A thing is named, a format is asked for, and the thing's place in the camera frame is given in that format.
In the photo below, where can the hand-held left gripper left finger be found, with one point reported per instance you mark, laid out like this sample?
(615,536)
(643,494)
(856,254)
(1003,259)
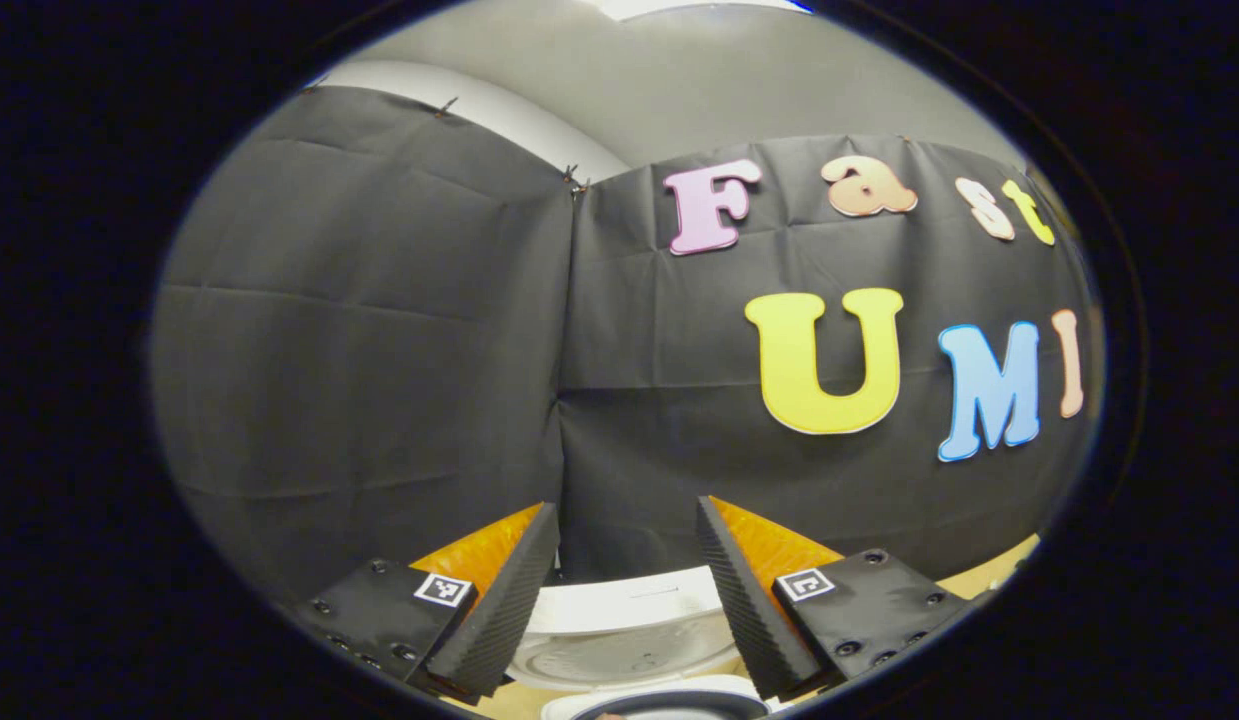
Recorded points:
(509,600)

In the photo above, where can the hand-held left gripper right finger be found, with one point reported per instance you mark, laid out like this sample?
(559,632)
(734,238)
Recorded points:
(744,600)

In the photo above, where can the white rice cooker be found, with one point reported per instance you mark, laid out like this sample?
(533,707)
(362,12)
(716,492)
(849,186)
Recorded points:
(619,610)

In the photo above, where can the ceiling light panel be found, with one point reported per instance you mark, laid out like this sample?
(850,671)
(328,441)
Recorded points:
(679,6)

